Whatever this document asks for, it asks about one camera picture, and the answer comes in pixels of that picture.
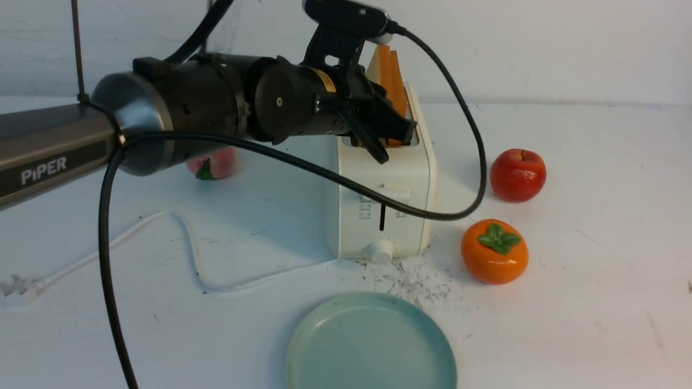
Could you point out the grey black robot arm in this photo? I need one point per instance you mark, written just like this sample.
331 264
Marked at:
240 96

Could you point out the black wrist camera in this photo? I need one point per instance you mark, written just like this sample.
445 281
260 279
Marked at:
343 28

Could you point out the red apple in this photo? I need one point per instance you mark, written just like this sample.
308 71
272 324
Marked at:
517 175

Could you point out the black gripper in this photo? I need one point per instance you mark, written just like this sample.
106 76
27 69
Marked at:
295 100

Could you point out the toast slice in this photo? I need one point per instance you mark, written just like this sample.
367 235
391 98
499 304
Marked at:
392 81
374 68

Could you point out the white two-slot toaster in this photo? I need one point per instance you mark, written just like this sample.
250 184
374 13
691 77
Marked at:
358 228

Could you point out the pink peach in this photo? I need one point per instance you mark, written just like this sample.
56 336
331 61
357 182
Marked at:
215 165

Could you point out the orange persimmon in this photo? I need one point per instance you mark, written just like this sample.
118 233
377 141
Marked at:
494 252

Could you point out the light green plate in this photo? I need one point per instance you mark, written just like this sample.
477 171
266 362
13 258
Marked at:
366 339

